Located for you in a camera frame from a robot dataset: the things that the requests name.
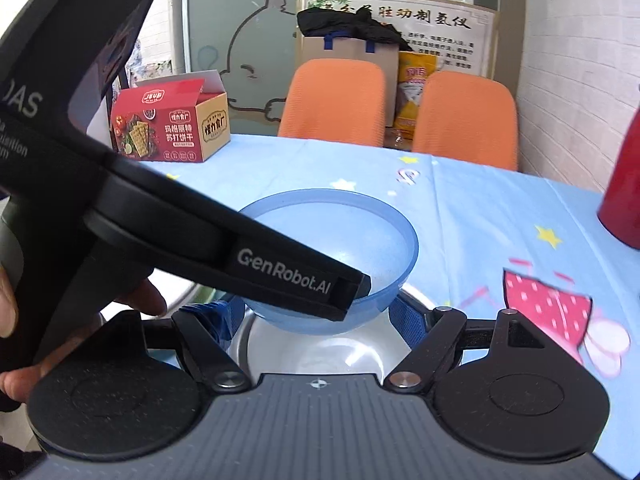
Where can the framed wall poster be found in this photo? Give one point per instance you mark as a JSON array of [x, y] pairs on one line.
[[450, 25]]

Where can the blue cartoon pig tablecloth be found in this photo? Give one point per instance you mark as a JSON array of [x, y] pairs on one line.
[[475, 220]]

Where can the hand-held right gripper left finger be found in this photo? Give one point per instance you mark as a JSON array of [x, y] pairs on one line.
[[220, 316]]

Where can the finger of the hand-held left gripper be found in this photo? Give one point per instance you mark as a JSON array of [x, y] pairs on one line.
[[280, 272]]

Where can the red cracker box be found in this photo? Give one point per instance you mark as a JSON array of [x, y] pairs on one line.
[[165, 130]]

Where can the red thermos jug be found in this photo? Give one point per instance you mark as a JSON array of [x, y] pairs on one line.
[[625, 195]]

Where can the yellow snack bag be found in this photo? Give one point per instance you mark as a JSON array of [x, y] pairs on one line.
[[415, 85]]

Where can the person's left hand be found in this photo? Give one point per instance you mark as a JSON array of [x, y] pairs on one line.
[[145, 300]]

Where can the orange chair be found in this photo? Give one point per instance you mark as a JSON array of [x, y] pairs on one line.
[[465, 120], [330, 105]]

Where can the frosted glass door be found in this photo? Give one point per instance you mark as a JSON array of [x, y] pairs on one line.
[[235, 35]]

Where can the brown cardboard box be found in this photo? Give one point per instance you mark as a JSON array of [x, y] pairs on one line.
[[350, 50]]

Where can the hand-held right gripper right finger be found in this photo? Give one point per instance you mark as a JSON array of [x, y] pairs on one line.
[[406, 320]]

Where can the blue plastic bowl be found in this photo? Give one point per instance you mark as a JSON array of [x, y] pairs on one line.
[[350, 240]]

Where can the stainless steel bowl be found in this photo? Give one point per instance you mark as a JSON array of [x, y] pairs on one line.
[[417, 296]]

